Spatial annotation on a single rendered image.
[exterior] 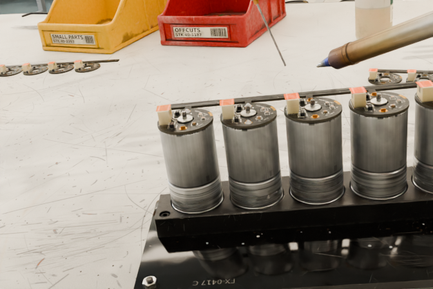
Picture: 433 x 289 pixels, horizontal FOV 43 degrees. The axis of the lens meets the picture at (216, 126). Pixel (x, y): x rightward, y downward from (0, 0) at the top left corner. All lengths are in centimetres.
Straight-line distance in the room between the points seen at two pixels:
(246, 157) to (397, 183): 7
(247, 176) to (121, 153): 14
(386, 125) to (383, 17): 30
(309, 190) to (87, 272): 11
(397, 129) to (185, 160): 9
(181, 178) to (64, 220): 9
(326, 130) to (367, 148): 2
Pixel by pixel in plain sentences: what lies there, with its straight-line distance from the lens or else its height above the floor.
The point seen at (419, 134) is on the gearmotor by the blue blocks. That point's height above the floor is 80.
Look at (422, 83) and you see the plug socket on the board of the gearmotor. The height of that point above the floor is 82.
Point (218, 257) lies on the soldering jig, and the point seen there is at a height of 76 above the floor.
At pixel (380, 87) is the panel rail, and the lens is 26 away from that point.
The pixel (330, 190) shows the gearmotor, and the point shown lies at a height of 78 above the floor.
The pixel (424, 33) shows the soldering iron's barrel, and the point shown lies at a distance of 19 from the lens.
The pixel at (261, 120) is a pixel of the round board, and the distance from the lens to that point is 24.
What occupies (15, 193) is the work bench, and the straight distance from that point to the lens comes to 35.
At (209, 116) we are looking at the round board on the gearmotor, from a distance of 25.
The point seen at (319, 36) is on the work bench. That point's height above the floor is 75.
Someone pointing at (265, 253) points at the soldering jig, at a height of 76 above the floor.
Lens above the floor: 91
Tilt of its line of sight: 25 degrees down
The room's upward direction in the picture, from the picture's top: 7 degrees counter-clockwise
